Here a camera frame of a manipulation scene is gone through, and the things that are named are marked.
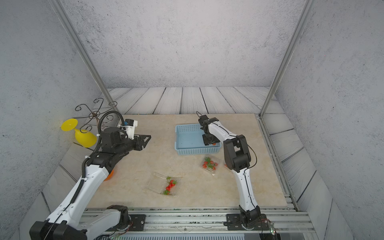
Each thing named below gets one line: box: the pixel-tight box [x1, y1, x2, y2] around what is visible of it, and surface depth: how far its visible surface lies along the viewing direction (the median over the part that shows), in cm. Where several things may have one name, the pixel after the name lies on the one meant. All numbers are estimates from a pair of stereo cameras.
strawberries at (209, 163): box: [202, 157, 218, 171], surface depth 94 cm
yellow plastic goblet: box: [61, 118, 97, 148], surface depth 75 cm
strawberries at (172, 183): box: [163, 176, 177, 195], surface depth 85 cm
